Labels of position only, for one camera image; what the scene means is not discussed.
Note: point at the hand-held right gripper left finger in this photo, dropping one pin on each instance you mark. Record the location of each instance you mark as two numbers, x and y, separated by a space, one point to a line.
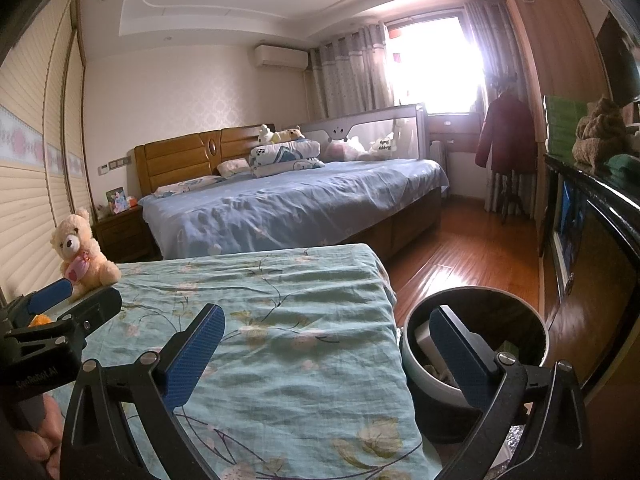
195 355

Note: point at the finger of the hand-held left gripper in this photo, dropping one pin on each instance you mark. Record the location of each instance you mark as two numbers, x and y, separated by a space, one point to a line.
95 307
50 295

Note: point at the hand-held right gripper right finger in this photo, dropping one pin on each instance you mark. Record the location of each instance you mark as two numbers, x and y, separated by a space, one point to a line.
457 360

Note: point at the white round trash bin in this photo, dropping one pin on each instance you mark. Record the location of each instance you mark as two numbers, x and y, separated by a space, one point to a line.
500 310

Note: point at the person's left hand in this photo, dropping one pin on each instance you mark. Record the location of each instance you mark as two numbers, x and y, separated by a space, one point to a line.
47 435

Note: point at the cream teddy bear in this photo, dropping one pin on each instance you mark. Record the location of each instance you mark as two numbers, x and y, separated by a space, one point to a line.
75 240

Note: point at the wooden nightstand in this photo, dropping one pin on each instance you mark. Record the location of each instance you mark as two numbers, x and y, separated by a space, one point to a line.
120 237

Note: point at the floral green tablecloth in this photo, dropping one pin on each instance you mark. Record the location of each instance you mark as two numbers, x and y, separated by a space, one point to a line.
300 360

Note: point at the framed photo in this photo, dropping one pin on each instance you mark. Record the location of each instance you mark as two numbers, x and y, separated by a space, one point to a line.
115 201

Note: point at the louvered sliding closet door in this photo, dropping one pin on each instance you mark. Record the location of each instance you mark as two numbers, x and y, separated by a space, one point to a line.
30 160

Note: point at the flat blue pillow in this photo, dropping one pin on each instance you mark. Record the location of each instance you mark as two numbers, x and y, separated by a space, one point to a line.
185 186

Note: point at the wooden headboard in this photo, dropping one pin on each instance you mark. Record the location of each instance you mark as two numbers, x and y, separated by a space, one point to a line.
175 165

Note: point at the dark red coat on stand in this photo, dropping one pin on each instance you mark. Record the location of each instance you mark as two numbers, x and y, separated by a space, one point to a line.
510 200

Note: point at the black glass cabinet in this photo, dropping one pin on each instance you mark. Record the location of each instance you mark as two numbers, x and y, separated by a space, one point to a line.
610 260

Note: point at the bed with blue sheet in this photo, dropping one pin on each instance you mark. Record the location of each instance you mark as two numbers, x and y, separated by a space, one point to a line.
300 200

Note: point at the pink white pillow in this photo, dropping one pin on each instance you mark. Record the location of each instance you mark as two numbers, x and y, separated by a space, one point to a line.
232 166

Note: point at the white pillows with pattern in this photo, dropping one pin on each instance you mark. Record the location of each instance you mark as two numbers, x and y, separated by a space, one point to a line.
285 157

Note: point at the white printed cushion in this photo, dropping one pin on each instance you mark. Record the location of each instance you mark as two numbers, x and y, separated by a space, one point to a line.
382 147

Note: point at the white plush dog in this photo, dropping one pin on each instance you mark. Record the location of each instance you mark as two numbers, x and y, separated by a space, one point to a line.
265 133

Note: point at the wooden desk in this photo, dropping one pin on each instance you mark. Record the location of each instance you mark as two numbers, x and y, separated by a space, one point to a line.
455 125

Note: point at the pink plush toy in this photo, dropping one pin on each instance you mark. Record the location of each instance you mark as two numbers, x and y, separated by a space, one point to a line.
345 149

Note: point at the cream plush toy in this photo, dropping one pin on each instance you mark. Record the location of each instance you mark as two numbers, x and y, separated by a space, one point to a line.
289 135

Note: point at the teal cloth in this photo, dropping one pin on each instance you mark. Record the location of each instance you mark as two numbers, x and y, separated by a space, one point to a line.
625 162

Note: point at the stack of green boxes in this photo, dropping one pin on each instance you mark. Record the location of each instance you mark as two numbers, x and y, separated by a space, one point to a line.
562 120

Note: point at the brown plush cloth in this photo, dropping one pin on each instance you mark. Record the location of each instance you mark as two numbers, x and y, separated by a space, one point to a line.
600 130

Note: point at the bright window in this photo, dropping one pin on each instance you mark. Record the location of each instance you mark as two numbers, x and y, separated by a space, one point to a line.
435 60

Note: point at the white air conditioner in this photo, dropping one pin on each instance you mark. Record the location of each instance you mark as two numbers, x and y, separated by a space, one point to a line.
280 56

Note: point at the grey patterned curtain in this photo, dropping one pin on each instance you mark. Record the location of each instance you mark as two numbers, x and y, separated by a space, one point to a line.
345 70
487 35

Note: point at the wooden wardrobe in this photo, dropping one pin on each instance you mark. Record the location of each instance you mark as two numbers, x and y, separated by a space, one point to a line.
560 50

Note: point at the black television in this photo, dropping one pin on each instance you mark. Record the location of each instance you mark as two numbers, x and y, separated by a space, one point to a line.
617 60

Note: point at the wall switch panel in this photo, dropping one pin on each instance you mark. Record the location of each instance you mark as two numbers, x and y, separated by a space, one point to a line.
120 161

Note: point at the grey bed guard rail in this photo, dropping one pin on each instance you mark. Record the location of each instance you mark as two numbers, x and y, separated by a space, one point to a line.
350 122

